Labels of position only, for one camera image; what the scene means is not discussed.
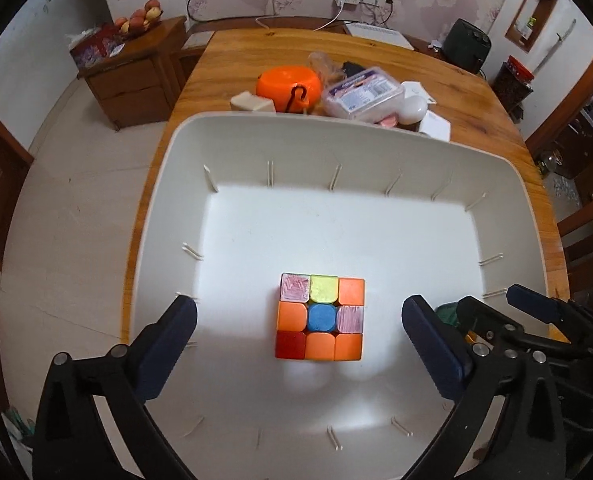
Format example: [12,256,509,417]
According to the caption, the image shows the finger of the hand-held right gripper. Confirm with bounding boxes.
[507,284,593,357]
[455,296,574,358]

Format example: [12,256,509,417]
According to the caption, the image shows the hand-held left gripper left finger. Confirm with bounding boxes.
[35,294,198,480]

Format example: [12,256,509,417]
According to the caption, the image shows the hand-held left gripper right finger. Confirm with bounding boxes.
[401,295,567,480]

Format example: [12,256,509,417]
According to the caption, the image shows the dark green small object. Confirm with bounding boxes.
[436,302,461,330]

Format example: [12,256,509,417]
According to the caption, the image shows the colourful puzzle cube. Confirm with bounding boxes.
[275,272,366,362]

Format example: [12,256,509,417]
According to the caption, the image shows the white plastic bin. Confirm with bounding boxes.
[121,110,552,480]

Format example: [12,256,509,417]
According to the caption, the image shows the white oval object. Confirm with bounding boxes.
[395,96,428,123]

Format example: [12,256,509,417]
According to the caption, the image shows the clear plastic box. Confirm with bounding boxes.
[322,67,411,123]

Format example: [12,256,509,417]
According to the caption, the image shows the orange round case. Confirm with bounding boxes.
[255,65,323,113]

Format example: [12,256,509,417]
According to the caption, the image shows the wooden chair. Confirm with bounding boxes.
[556,190,593,311]

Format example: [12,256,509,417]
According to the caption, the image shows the white paper card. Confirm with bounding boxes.
[401,80,437,106]
[419,110,452,142]

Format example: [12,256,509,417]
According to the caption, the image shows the jar with red lid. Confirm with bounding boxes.
[491,55,534,111]

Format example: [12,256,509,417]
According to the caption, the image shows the cream small box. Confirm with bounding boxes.
[230,91,276,113]

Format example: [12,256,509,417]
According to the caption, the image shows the metal rod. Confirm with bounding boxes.
[533,19,576,73]

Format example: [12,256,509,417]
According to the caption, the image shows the dark green air fryer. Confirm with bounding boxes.
[441,18,492,75]

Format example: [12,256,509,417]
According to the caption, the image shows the wooden side cabinet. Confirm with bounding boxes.
[76,16,188,131]

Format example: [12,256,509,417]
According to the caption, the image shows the long wooden media stand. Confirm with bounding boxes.
[171,30,487,103]

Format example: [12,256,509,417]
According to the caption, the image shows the clear plastic bag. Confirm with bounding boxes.
[309,51,344,83]

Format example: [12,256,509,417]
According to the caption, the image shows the white router box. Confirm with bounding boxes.
[346,21,416,51]

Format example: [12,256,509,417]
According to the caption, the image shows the red printed box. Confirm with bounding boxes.
[68,24,127,68]

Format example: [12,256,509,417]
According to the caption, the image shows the bowl of fruit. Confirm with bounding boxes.
[114,0,164,36]

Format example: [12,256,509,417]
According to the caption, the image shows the white cable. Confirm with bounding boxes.
[256,5,347,33]

